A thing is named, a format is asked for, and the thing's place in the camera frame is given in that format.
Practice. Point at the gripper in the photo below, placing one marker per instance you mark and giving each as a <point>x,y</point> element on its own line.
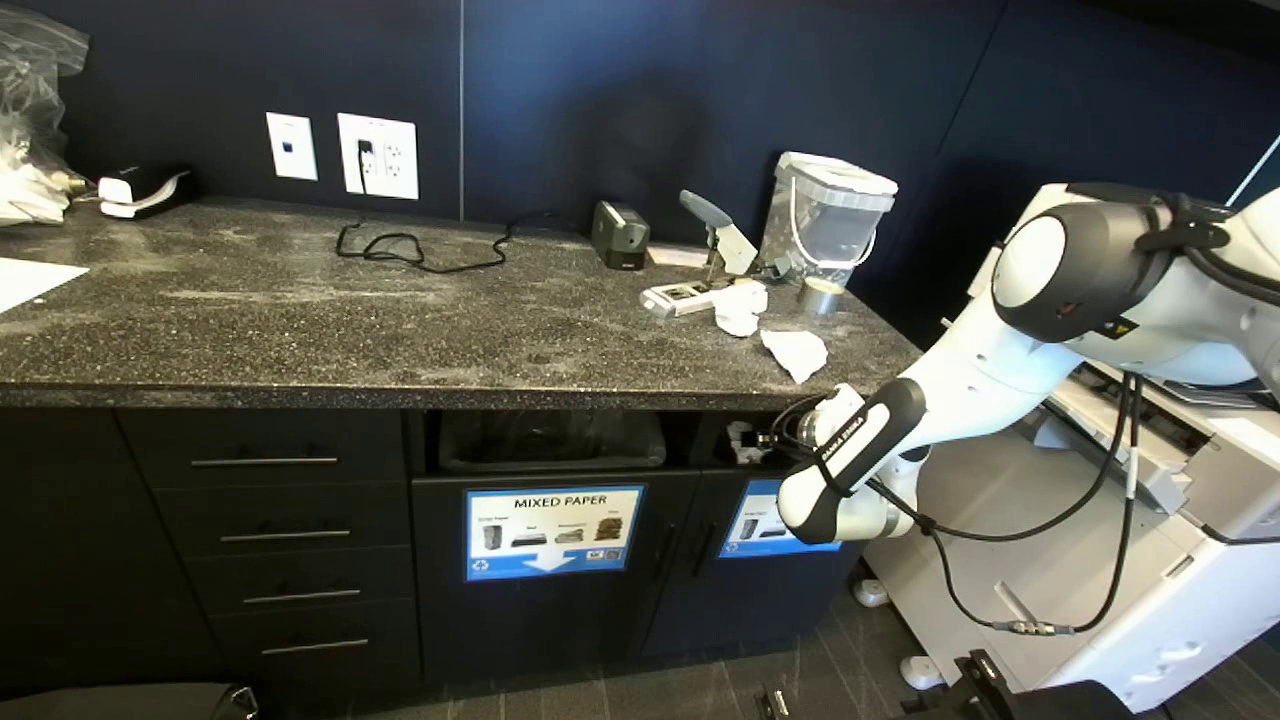
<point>778,444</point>

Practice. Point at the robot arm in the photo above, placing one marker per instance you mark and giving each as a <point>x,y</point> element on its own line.
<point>1000,370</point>

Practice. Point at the black bin with bag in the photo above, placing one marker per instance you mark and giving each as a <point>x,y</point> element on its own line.
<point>550,442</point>

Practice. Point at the small blue recycling sign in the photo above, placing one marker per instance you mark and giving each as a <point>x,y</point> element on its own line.
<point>750,525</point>

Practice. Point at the flat white tissue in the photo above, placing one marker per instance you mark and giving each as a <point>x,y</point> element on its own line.
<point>799,353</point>

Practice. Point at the roll of silver tape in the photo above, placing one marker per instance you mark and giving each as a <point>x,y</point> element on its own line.
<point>821,296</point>

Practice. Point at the black cabinet door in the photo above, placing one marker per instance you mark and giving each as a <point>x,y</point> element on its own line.
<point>750,600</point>
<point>540,630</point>

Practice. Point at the small white device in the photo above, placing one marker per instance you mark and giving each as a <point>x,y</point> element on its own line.
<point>680,298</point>

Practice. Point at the beige notepad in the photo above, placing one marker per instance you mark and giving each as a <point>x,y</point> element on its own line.
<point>678,256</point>

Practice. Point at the clear plastic container with lid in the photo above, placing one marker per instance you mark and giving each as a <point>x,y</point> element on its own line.
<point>825,215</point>

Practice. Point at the large blue recycling sign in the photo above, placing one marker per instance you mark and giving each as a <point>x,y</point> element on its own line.
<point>555,535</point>

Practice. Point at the black pencil sharpener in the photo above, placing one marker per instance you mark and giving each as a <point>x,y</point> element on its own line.
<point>620,235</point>

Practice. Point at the white office printer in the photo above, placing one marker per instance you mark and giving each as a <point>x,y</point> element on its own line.
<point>1050,560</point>

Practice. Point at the black drawer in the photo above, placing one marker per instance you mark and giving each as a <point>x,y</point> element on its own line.
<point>260,440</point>
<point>285,515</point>
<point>300,578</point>
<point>315,668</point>

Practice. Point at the black and white stapler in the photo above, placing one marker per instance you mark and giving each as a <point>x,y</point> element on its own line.
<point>150,190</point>

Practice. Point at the black bag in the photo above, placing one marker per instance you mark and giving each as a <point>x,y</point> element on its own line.
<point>120,703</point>

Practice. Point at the white paper sheet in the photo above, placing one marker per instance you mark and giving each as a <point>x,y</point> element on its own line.
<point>28,278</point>

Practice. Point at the clear plastic bag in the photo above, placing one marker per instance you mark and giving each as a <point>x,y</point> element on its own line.
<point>28,110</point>

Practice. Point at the black metal mount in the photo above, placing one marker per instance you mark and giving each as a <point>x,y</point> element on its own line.
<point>1040,700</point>

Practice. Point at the white wall socket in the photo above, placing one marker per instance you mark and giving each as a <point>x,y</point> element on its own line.
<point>380,156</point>

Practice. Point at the white switch plate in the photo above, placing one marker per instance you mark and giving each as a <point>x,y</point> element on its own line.
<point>291,146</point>

